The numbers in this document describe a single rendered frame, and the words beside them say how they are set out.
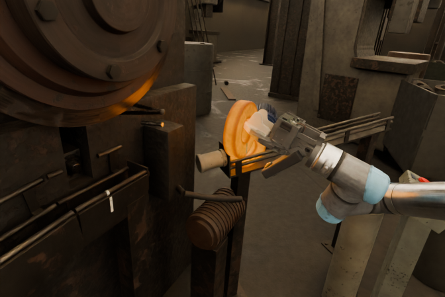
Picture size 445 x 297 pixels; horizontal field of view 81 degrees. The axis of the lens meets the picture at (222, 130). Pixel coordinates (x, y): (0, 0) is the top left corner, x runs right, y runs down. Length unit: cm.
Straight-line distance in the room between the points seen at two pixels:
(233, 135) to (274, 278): 93
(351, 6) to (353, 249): 236
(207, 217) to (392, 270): 73
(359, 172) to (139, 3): 53
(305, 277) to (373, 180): 91
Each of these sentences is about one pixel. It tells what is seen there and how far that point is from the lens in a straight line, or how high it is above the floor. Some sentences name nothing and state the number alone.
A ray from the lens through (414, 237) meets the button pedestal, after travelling 116.
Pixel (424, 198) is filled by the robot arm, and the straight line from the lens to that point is 68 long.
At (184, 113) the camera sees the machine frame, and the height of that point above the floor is 78.
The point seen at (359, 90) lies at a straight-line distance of 298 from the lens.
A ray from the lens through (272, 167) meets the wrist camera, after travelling 67.
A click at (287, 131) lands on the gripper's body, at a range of 62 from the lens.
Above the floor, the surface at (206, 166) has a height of 67.
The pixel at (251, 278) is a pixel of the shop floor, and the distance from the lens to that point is 140.
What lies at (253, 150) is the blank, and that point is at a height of 69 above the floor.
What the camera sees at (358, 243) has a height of 38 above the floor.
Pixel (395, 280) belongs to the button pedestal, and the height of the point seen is 25.
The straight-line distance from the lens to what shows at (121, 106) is 61.
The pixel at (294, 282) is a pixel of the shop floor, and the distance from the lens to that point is 144.
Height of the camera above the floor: 107
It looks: 21 degrees down
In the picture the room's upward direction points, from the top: 4 degrees clockwise
